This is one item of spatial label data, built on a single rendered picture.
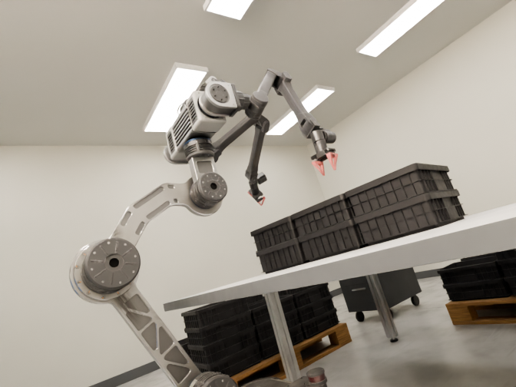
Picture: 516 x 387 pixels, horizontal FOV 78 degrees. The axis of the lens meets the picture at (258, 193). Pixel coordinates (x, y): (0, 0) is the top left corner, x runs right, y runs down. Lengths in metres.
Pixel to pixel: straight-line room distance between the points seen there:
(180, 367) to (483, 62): 4.51
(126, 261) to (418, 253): 0.93
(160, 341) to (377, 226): 0.94
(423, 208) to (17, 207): 3.89
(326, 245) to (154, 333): 0.77
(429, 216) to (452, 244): 0.66
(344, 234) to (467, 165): 3.59
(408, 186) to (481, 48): 3.81
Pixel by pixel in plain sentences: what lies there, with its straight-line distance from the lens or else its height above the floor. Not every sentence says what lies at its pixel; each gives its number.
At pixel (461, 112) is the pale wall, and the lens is 4.89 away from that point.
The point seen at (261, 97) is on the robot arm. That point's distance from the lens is 1.48.
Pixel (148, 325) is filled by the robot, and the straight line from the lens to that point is 1.39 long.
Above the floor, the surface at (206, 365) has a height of 0.27.
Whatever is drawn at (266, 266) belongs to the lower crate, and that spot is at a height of 0.73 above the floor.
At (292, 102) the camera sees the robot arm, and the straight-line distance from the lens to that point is 1.68.
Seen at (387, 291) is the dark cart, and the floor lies 0.25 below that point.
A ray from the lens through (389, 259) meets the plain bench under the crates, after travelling 0.63.
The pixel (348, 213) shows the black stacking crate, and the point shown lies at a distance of 1.36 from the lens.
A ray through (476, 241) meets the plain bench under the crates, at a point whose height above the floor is 0.68.
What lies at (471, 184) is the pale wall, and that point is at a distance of 4.83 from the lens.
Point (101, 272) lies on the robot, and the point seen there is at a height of 0.86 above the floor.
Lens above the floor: 0.72
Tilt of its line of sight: 13 degrees up
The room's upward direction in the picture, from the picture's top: 16 degrees counter-clockwise
